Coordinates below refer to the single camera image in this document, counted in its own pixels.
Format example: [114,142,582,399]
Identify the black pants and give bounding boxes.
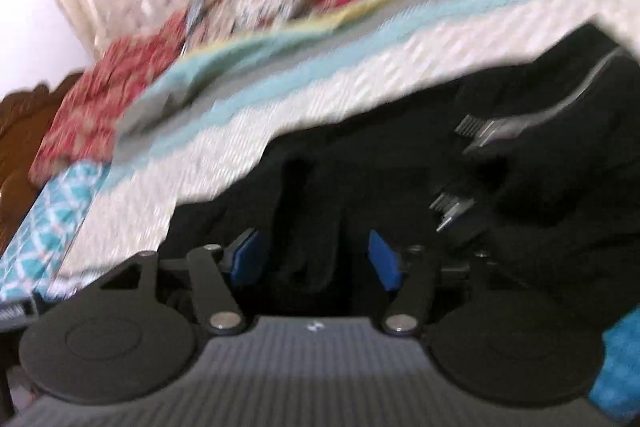
[155,24,640,333]

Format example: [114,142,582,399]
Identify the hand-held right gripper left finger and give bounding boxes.
[99,228,261,337]

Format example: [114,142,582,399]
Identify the red floral cloth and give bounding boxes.
[30,9,192,184]

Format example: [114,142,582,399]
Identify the cream floral cloth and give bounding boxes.
[189,0,302,38]

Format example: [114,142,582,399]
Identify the patterned blue beige bedspread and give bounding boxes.
[50,0,640,423]

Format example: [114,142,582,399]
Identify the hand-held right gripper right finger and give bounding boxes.
[368,228,495,337]

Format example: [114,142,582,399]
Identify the teal white patterned sheet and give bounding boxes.
[0,159,108,304]

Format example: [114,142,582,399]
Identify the carved wooden headboard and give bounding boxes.
[0,72,87,254]

